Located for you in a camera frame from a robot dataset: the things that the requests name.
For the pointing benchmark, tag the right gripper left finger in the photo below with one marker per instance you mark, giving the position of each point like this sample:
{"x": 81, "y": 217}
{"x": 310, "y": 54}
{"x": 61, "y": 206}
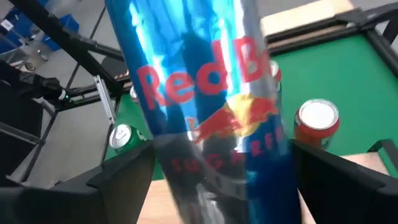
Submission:
{"x": 121, "y": 186}

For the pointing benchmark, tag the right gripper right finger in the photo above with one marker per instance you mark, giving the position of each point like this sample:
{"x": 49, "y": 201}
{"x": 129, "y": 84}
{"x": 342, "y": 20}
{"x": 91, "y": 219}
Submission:
{"x": 342, "y": 199}

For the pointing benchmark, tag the blue silver Red Bull can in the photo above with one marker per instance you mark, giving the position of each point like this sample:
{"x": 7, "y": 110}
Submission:
{"x": 202, "y": 93}

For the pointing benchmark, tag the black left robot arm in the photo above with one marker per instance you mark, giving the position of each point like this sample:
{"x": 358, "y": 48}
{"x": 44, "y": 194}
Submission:
{"x": 46, "y": 85}

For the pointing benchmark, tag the green Sprite soda can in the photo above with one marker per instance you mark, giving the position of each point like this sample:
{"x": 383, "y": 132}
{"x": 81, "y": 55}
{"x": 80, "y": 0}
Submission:
{"x": 122, "y": 138}

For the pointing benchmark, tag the red Fanta soda can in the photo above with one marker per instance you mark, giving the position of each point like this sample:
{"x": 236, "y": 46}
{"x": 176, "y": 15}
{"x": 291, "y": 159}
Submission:
{"x": 317, "y": 121}

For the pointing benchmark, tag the black orange striped floor mat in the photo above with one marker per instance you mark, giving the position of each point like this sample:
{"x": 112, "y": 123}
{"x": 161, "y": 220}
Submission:
{"x": 122, "y": 75}

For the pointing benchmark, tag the green tray table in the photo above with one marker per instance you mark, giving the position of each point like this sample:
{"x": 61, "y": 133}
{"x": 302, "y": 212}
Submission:
{"x": 381, "y": 46}

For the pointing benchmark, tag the wooden table side board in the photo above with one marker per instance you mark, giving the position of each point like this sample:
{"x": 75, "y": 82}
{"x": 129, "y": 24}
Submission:
{"x": 304, "y": 15}

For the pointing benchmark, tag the blue storage crate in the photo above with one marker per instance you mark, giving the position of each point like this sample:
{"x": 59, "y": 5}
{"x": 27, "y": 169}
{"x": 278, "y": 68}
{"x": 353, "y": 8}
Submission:
{"x": 18, "y": 28}

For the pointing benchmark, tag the wooden shelf with black frame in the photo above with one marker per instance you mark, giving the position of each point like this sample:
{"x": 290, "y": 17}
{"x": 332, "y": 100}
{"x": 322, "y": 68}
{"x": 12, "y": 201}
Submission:
{"x": 155, "y": 205}

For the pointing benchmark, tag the silver metal mounting bracket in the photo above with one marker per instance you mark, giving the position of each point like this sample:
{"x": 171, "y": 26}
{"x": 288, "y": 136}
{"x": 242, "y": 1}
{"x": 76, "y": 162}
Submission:
{"x": 105, "y": 99}

